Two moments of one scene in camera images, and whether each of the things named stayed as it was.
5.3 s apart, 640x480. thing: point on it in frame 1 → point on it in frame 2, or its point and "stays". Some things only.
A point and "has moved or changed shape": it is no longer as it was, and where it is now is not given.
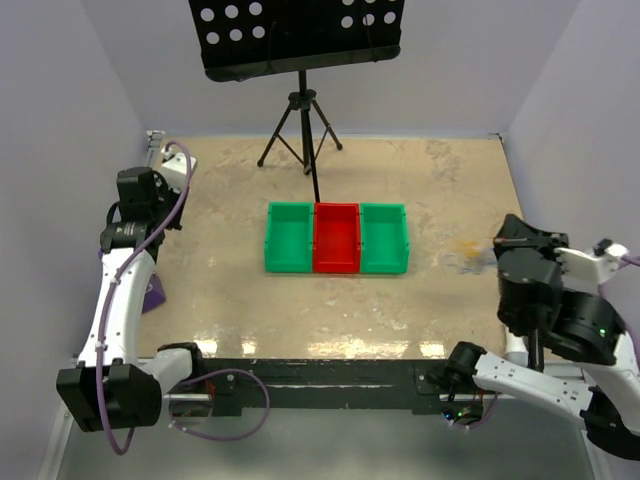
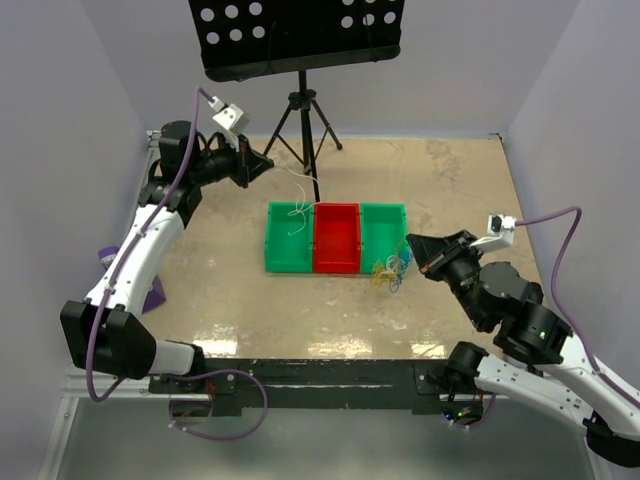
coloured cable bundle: x=473 y=259 has moved or changed shape
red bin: x=336 y=237 stays
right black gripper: x=513 y=228 → x=432 y=252
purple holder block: x=154 y=296 stays
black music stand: x=245 y=39 stays
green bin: x=384 y=238 stays
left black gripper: x=163 y=187 → x=249 y=164
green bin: x=289 y=237 stays
